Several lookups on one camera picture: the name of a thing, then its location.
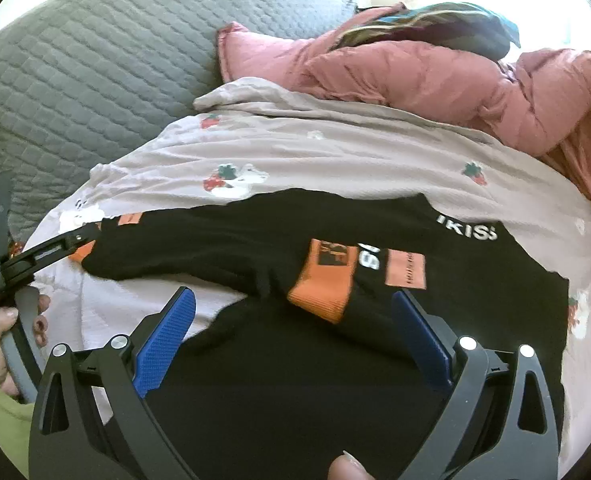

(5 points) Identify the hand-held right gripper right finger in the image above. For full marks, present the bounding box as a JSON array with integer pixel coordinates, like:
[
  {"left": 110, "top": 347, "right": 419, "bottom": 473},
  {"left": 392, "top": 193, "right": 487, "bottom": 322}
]
[{"left": 390, "top": 287, "right": 561, "bottom": 480}]

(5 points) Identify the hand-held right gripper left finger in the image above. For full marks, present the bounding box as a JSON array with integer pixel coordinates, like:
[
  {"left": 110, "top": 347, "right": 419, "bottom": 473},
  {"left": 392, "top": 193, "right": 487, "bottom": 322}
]
[{"left": 28, "top": 285, "right": 199, "bottom": 480}]

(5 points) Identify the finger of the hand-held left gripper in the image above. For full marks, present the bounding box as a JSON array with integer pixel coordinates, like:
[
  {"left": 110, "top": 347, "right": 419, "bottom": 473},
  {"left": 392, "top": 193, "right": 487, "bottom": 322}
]
[{"left": 30, "top": 225, "right": 101, "bottom": 273}]

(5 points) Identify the black t-shirt with orange patches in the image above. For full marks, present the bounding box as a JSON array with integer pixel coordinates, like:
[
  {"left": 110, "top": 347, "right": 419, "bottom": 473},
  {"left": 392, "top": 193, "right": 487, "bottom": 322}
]
[{"left": 73, "top": 187, "right": 571, "bottom": 480}]

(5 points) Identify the grey quilted blanket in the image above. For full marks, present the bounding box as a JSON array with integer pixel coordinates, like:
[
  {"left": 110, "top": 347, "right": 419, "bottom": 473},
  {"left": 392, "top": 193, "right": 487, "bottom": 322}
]
[{"left": 0, "top": 0, "right": 361, "bottom": 241}]

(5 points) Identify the strawberry print bed sheet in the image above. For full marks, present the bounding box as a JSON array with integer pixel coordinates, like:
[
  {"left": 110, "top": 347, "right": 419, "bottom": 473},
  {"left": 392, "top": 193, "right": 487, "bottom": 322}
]
[{"left": 20, "top": 77, "right": 591, "bottom": 480}]

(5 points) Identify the pink puffy duvet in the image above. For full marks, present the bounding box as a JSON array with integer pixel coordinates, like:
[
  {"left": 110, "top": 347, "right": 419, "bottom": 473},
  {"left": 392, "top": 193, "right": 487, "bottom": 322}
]
[{"left": 216, "top": 2, "right": 591, "bottom": 233}]

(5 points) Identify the colourful striped cloth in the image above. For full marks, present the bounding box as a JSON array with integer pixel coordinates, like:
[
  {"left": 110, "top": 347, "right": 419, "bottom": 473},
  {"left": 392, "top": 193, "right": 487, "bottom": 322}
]
[{"left": 330, "top": 2, "right": 523, "bottom": 61}]

